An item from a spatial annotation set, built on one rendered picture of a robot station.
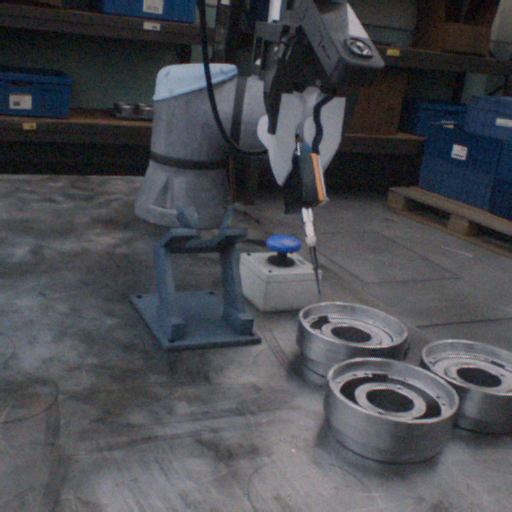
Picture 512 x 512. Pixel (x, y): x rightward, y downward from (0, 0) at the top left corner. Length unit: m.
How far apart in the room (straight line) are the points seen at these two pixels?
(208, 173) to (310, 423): 0.56
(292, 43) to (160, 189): 0.46
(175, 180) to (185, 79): 0.14
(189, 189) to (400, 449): 0.61
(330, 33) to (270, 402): 0.32
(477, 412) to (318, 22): 0.36
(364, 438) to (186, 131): 0.62
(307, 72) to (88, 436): 0.38
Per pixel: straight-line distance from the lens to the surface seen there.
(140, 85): 4.73
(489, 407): 0.66
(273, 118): 0.71
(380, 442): 0.58
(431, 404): 0.63
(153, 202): 1.11
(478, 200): 4.70
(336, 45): 0.65
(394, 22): 5.52
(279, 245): 0.83
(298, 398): 0.66
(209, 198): 1.10
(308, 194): 0.72
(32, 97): 4.09
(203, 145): 1.09
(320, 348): 0.69
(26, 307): 0.80
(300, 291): 0.84
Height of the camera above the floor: 1.11
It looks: 18 degrees down
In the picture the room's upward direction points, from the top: 7 degrees clockwise
